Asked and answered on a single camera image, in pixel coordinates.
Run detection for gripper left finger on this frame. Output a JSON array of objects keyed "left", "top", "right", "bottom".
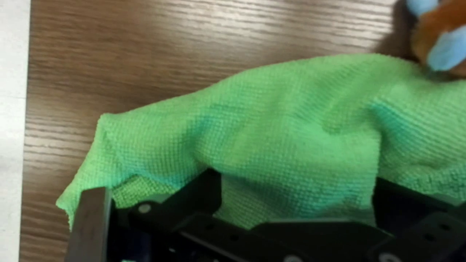
[{"left": 65, "top": 168, "right": 303, "bottom": 262}]

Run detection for orange and blue plush toy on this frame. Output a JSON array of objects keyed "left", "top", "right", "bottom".
[{"left": 405, "top": 0, "right": 466, "bottom": 78}]

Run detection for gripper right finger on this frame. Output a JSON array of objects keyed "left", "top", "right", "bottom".
[{"left": 367, "top": 178, "right": 466, "bottom": 262}]

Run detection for green microfibre towel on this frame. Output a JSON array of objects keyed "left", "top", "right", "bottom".
[{"left": 55, "top": 53, "right": 466, "bottom": 231}]

